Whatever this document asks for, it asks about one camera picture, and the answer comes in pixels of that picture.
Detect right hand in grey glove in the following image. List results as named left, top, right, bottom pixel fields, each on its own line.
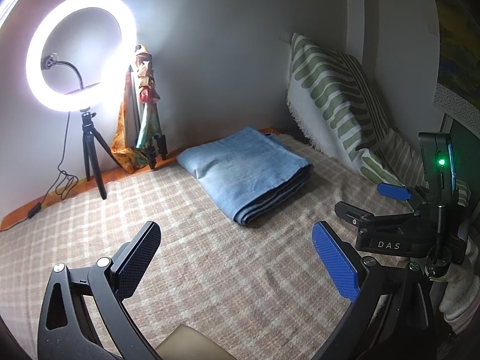
left=433, top=238, right=479, bottom=335

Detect light blue denim pants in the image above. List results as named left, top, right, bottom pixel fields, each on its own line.
left=176, top=127, right=314, bottom=226

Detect white ring light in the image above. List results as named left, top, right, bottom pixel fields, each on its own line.
left=25, top=0, right=137, bottom=112

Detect green white striped pillow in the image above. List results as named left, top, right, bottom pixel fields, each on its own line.
left=286, top=32, right=472, bottom=207

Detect black tripod stand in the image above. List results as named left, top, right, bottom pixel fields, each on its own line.
left=80, top=107, right=120, bottom=200

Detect beige checkered bed sheet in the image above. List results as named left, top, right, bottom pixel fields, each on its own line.
left=1, top=135, right=406, bottom=359

